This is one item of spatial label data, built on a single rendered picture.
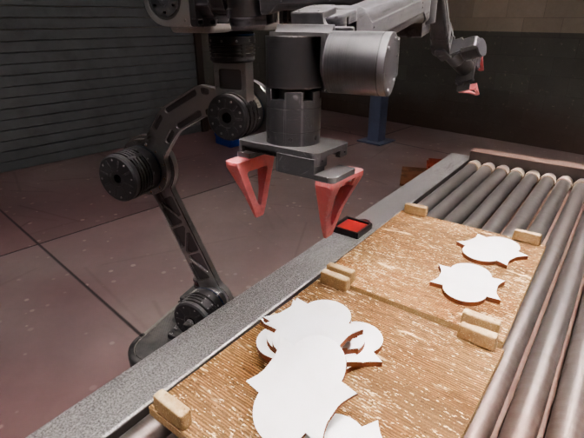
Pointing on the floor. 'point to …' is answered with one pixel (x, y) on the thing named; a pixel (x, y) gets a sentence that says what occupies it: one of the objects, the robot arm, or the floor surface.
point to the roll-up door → (139, 16)
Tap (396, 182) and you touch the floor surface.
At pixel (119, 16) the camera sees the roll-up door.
